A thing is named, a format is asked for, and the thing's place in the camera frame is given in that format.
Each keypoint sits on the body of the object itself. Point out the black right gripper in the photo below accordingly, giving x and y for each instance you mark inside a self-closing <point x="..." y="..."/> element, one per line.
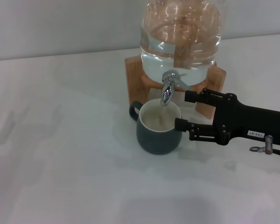
<point x="247" y="121"/>

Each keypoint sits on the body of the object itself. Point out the dark ceramic mug white inside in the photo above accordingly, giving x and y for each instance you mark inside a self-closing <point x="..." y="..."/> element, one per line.
<point x="158" y="140"/>

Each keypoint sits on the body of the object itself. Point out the chrome faucet tap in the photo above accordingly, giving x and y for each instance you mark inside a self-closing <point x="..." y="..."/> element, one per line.
<point x="168" y="91"/>

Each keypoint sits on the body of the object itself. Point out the clear glass water dispenser jar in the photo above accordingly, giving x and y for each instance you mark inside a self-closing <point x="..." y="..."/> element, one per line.
<point x="189" y="46"/>

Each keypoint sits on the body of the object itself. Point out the light wooden dispenser stand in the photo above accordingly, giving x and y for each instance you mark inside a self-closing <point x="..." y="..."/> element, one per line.
<point x="133" y="81"/>

